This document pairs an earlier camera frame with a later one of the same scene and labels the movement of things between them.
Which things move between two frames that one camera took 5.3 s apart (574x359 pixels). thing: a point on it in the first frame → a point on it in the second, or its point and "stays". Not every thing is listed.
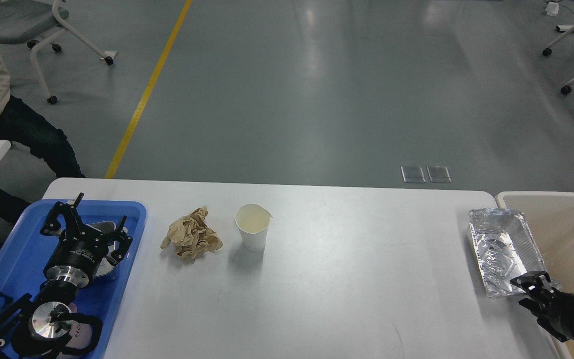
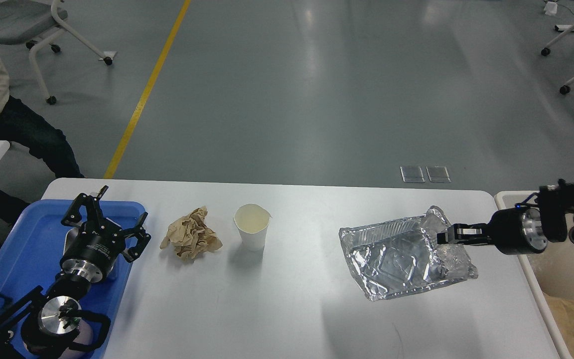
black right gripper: (565, 315) → (517, 231)
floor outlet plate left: (413, 174) stays
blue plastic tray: (18, 269) stays
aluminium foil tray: (506, 248) → (387, 258)
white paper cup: (253, 221) stays
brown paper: (192, 236) stays
